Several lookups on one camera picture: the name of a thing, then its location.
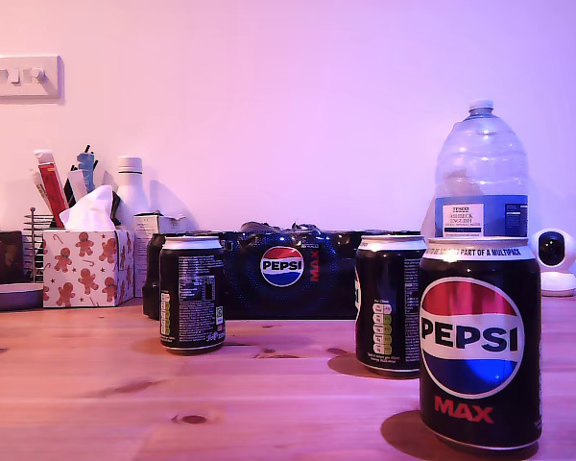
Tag black Pepsi Max can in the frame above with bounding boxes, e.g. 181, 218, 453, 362
354, 233, 429, 376
158, 234, 227, 356
418, 235, 543, 452

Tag black Pepsi Max multipack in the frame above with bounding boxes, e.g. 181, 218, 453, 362
142, 221, 424, 322

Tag small white cardboard box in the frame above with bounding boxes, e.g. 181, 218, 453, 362
132, 210, 189, 299

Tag white paper tissue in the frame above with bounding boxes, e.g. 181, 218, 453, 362
59, 184, 119, 231

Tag large clear water bottle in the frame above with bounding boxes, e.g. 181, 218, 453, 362
434, 99, 530, 240

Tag gingerbread print tissue box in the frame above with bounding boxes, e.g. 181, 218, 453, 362
41, 229, 136, 309

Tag white paper sachet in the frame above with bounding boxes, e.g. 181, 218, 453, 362
66, 167, 88, 204

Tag cream paper packet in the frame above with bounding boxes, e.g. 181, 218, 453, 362
27, 166, 54, 215

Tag grey plate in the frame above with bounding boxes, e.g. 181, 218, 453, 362
0, 282, 45, 312

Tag dark patterned box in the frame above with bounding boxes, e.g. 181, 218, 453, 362
0, 230, 26, 287

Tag metal wire holder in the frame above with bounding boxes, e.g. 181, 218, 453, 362
22, 206, 54, 284

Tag small white round camera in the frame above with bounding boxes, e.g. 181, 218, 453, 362
530, 228, 576, 298

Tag white wall light switch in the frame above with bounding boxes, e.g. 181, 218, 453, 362
0, 54, 64, 105

